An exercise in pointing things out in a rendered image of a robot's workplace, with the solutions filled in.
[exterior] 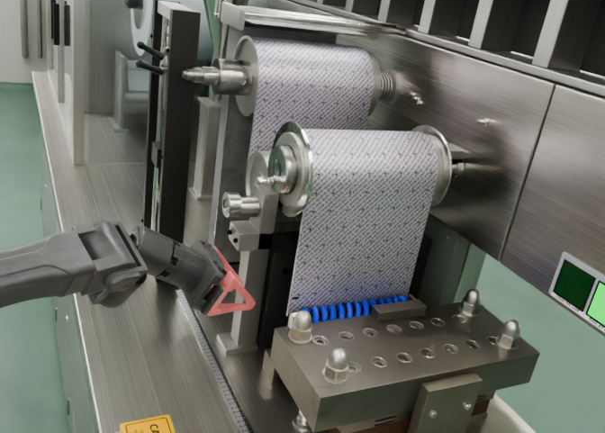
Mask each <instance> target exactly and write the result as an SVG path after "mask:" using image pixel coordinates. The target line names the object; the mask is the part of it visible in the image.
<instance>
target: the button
mask: <svg viewBox="0 0 605 433"><path fill-rule="evenodd" d="M120 433H176V432H175V429H174V426H173V423H172V420H171V418H170V416H169V415H163V416H158V417H153V418H148V419H140V420H135V421H131V422H126V423H122V424H121V425H120Z"/></svg>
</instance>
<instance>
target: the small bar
mask: <svg viewBox="0 0 605 433"><path fill-rule="evenodd" d="M426 309H427V306H426V305H425V304H424V303H423V302H421V301H420V300H419V299H418V300H411V301H404V302H391V303H385V304H377V305H373V306H372V310H371V313H370V314H371V315H372V317H373V318H374V319H375V320H376V321H377V322H381V321H388V320H398V319H405V318H411V317H417V316H423V315H425V311H426Z"/></svg>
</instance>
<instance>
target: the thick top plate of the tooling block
mask: <svg viewBox="0 0 605 433"><path fill-rule="evenodd" d="M460 305H461V302H454V303H448V304H441V305H434V306H428V307H427V309H426V311H425V315H423V316H417V317H411V318H405V319H398V320H388V321H381V322H377V321H376V320H375V319H374V318H373V317H372V315H371V314H370V315H364V316H357V317H351V318H345V319H338V320H325V321H319V322H313V323H312V333H311V334H312V341H311V342H309V343H307V344H298V343H295V342H292V340H290V339H289V338H288V333H289V331H290V330H291V329H290V328H289V326H287V327H281V328H275V331H274V337H273V343H272V349H271V355H270V361H271V363H272V364H273V366H274V368H275V370H276V371H277V372H278V374H279V376H280V377H281V379H282V381H283V382H284V385H285V386H286V388H287V390H288V391H289V393H290V394H291V395H292V397H293V399H294V401H295V403H296V404H297V406H298V408H299V409H300V411H301V413H302V414H303V416H304V417H305V419H306V421H307V422H308V424H309V426H310V427H311V429H312V431H313V433H314V432H318V431H323V430H326V429H330V428H337V427H341V426H346V425H349V424H353V423H357V422H361V421H365V420H369V419H376V418H380V417H383V416H388V415H392V414H395V413H400V412H404V411H407V410H414V406H415V403H416V400H417V397H418V393H419V390H420V384H421V383H425V382H429V381H434V380H438V379H443V378H447V377H451V376H456V375H461V374H468V373H472V372H475V373H476V374H477V375H478V376H479V377H480V378H481V379H482V380H483V381H482V384H481V387H480V390H479V392H478V394H481V393H485V392H492V391H496V390H500V389H503V388H508V387H511V386H515V385H520V384H524V383H529V381H530V379H531V376H532V374H533V372H534V369H535V366H536V363H537V360H538V357H539V355H540V353H539V352H538V351H537V350H536V349H534V348H533V347H532V346H531V345H530V344H529V343H528V342H527V341H525V340H524V339H523V338H520V341H519V348H518V349H517V350H508V349H505V348H502V347H500V346H499V345H498V344H497V343H496V341H495V339H496V337H498V334H499V331H500V329H502V328H503V325H504V323H503V322H502V321H501V320H499V319H498V318H497V317H495V316H494V315H493V314H492V313H491V312H489V311H488V310H487V309H485V308H484V307H483V306H481V309H480V315H479V316H478V317H469V316H466V315H464V314H463V313H462V312H460V310H459V309H458V308H459V306H460ZM337 347H341V348H343V349H345V350H346V352H347V354H348V380H347V381H346V382H345V383H343V384H332V383H328V382H327V381H325V380H324V379H323V377H322V370H323V369H324V368H325V365H326V361H327V359H328V358H329V356H330V352H331V351H332V350H333V349H335V348H337Z"/></svg>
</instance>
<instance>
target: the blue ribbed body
mask: <svg viewBox="0 0 605 433"><path fill-rule="evenodd" d="M404 301H408V300H407V298H406V297H405V296H404V295H401V296H399V297H396V296H393V297H392V298H391V299H390V298H389V297H385V298H384V299H383V300H382V299H381V298H378V299H376V300H373V299H370V300H369V301H368V302H367V301H365V300H363V301H361V302H360V303H359V302H353V303H352V304H351V303H349V302H346V303H345V304H344V306H343V304H341V303H338V304H337V305H336V307H335V306H334V305H332V304H330V305H329V306H328V307H327V308H326V307H325V306H324V305H322V306H321V307H320V308H319V310H318V308H317V307H315V306H314V307H311V309H310V310H309V309H307V308H303V309H302V311H307V312H309V313H310V315H311V316H312V323H313V322H319V321H325V320H338V319H345V317H346V318H351V317H353V316H354V317H357V316H364V315H370V313H371V310H372V306H373V305H377V304H385V303H391V302H404Z"/></svg>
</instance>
